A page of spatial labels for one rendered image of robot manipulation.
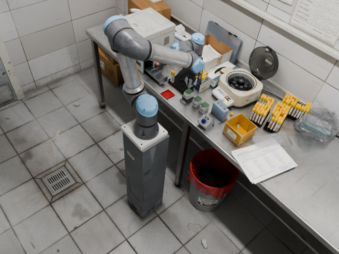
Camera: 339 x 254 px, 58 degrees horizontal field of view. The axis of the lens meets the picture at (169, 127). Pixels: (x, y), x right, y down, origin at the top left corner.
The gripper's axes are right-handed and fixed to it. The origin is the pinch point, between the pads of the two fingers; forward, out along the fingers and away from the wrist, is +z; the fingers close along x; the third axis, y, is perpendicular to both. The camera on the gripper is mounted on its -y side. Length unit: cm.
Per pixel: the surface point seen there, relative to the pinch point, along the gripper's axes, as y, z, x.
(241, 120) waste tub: 11.7, 7.2, -36.5
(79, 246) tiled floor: -94, 100, -4
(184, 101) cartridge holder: -1.7, 11.4, -0.2
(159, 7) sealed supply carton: 41, -5, 79
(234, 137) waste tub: -1.5, 7.7, -42.5
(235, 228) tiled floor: 4, 100, -67
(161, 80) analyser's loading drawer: -3.6, 7.9, 20.8
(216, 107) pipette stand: 4.9, 4.0, -21.0
